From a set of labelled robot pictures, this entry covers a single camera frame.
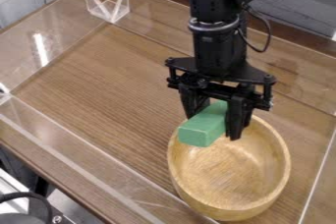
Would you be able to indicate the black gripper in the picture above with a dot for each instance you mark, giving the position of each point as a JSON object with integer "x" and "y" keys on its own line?
{"x": 219, "y": 73}

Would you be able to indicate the green block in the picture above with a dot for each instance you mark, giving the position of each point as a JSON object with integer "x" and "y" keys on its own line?
{"x": 201, "y": 130}

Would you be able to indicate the brown wooden bowl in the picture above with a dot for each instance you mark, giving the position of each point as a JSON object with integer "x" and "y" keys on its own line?
{"x": 231, "y": 180}

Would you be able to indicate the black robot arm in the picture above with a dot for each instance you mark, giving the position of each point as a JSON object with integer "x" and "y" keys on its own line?
{"x": 223, "y": 13}

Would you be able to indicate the clear acrylic corner bracket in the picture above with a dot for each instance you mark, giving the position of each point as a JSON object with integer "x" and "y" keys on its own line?
{"x": 109, "y": 10}

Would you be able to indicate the clear acrylic tray wall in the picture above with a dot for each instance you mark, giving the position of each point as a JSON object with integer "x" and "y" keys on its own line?
{"x": 115, "y": 192}

